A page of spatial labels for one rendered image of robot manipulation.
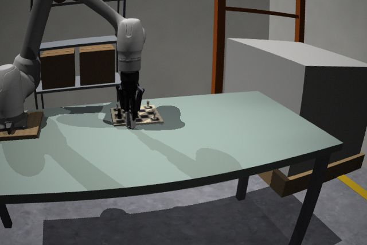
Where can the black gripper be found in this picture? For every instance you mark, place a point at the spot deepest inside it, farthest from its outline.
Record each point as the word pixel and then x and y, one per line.
pixel 127 96

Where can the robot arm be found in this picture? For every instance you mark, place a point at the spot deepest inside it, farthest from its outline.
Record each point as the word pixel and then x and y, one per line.
pixel 16 87

